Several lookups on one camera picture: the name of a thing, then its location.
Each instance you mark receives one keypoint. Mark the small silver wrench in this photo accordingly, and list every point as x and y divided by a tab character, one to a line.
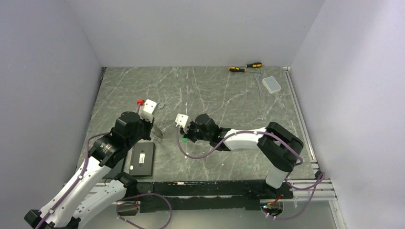
257	79

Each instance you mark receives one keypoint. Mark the large silver wrench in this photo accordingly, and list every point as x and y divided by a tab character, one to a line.
160	105

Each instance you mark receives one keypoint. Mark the orange black screwdriver upper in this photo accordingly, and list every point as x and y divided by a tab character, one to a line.
254	65

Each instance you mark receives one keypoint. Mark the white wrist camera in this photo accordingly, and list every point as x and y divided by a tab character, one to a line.
146	108
183	121

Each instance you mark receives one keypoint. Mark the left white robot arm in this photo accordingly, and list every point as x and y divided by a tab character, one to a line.
71	208

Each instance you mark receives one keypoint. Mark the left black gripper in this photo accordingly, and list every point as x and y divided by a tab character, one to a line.
149	125

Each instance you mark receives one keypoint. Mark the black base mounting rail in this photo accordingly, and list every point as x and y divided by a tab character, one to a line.
196	195

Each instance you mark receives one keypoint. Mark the black flat box near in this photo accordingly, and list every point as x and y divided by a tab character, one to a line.
142	159

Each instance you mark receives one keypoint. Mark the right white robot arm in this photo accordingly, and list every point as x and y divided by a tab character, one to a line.
280	146

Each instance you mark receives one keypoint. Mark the clear plastic box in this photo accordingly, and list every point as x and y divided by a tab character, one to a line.
271	85

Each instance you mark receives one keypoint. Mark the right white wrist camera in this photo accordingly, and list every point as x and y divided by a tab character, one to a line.
183	121

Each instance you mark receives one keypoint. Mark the yellow black screwdriver lower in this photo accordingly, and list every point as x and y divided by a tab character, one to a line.
240	70

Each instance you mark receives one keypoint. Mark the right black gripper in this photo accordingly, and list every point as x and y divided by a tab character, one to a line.
187	134

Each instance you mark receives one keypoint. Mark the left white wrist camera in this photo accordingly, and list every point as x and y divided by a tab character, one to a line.
146	108

